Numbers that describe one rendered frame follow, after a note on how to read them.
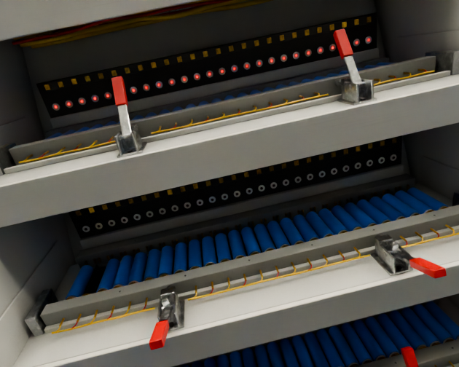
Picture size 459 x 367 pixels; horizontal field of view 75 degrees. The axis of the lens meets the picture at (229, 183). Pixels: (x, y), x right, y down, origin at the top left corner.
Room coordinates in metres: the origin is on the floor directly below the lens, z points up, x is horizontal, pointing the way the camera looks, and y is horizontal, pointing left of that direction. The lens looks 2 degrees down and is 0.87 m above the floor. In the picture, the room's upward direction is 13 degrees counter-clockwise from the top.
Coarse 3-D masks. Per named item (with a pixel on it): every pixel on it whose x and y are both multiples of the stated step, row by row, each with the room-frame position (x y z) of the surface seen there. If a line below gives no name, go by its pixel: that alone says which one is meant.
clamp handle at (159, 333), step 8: (168, 304) 0.33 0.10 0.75; (168, 312) 0.32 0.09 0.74; (160, 320) 0.30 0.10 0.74; (168, 320) 0.30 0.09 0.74; (160, 328) 0.28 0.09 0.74; (168, 328) 0.29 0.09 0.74; (152, 336) 0.27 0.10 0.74; (160, 336) 0.27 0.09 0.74; (152, 344) 0.26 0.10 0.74; (160, 344) 0.26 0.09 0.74
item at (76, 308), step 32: (384, 224) 0.39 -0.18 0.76; (416, 224) 0.38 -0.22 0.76; (448, 224) 0.38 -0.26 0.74; (256, 256) 0.38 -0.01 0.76; (288, 256) 0.37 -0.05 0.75; (320, 256) 0.38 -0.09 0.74; (128, 288) 0.37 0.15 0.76; (160, 288) 0.36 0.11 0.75; (192, 288) 0.37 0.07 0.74; (64, 320) 0.36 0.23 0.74
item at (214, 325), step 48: (288, 192) 0.49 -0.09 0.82; (432, 192) 0.48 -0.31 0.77; (96, 240) 0.48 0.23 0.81; (432, 240) 0.38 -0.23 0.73; (48, 288) 0.42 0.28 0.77; (240, 288) 0.36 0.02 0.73; (288, 288) 0.35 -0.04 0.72; (336, 288) 0.34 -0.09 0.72; (384, 288) 0.33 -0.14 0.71; (432, 288) 0.34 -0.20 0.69; (0, 336) 0.32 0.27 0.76; (48, 336) 0.35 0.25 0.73; (96, 336) 0.34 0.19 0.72; (144, 336) 0.33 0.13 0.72; (192, 336) 0.32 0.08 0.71; (240, 336) 0.33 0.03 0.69; (288, 336) 0.34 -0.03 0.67
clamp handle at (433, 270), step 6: (396, 246) 0.34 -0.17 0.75; (396, 252) 0.34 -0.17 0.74; (402, 252) 0.33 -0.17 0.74; (402, 258) 0.32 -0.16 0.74; (408, 258) 0.32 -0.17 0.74; (414, 258) 0.31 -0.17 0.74; (420, 258) 0.30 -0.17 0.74; (414, 264) 0.30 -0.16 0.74; (420, 264) 0.29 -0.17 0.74; (426, 264) 0.29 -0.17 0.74; (432, 264) 0.29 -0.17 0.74; (420, 270) 0.29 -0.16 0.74; (426, 270) 0.28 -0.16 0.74; (432, 270) 0.27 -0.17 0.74; (438, 270) 0.27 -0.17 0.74; (444, 270) 0.27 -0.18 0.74; (432, 276) 0.28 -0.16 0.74; (438, 276) 0.27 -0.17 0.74
